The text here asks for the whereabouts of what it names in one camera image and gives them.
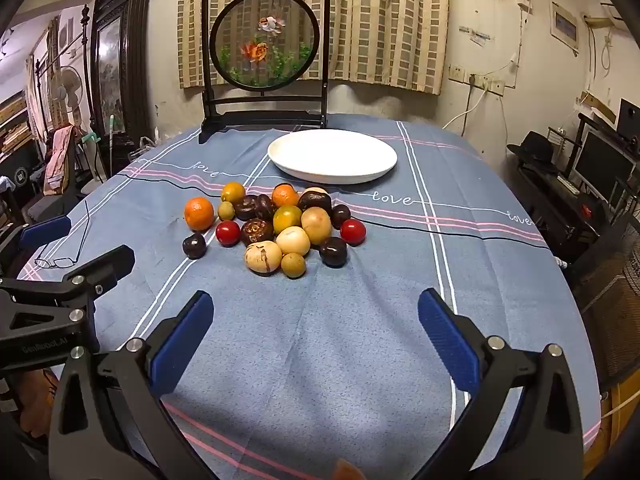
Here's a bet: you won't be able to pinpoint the beige checked curtain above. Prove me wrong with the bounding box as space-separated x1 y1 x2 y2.
178 0 449 95

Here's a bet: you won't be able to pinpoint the pink hanging cloth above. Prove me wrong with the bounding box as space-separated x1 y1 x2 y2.
44 126 77 196

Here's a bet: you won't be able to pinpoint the white round plate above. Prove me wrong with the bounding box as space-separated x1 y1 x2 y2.
267 130 398 184

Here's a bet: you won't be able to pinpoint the yellow-green jujube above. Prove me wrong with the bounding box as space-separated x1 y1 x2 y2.
281 253 307 279

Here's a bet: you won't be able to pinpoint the thin-framed eyeglasses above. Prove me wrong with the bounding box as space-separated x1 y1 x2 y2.
34 200 92 270

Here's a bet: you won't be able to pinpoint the green-yellow mandarin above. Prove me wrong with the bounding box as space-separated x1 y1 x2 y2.
273 205 303 235

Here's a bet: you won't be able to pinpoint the person's left hand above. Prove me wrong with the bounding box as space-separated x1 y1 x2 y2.
22 367 57 438

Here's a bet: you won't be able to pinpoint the computer monitor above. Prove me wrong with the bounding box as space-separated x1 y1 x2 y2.
572 127 636 198

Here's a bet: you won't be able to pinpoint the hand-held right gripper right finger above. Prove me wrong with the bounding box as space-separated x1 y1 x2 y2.
417 288 586 480

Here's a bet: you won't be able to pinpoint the dark brown passion fruit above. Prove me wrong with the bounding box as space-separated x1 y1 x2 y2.
234 195 259 222
298 191 333 215

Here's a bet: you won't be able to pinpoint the white standing fan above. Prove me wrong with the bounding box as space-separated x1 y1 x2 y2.
52 65 83 126

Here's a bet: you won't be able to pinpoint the white wall cable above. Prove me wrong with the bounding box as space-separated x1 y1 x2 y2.
441 52 521 130

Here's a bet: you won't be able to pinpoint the blue plaid tablecloth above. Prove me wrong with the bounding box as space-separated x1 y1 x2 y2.
16 112 602 480

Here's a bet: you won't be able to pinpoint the dark carved wooden cabinet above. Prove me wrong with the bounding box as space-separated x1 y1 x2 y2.
90 0 153 151

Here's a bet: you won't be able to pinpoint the goldfish screen on black stand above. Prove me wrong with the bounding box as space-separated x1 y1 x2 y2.
198 0 332 145

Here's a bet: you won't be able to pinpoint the black wire mesh guard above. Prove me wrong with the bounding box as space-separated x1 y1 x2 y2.
575 210 640 391

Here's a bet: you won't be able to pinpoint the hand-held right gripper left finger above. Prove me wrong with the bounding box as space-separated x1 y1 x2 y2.
48 290 216 480

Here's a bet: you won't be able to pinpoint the black hat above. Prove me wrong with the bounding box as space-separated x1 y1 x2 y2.
506 131 558 166

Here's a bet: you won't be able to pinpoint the beige pear with brown blotch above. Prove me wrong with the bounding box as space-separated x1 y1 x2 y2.
244 241 283 276

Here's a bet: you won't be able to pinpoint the mottled brown passion fruit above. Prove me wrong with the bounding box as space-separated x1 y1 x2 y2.
241 218 275 246

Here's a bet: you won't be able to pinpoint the red cherry tomato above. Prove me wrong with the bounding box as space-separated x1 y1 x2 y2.
216 221 241 247
340 219 367 246

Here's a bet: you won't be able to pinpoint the orange mandarin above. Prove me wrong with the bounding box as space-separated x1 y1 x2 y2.
272 184 300 209
184 197 215 231

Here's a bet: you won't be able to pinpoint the black side desk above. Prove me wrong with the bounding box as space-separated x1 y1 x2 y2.
515 160 616 266

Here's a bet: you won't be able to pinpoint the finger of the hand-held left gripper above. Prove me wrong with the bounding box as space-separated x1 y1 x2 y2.
0 214 72 281
0 245 136 343

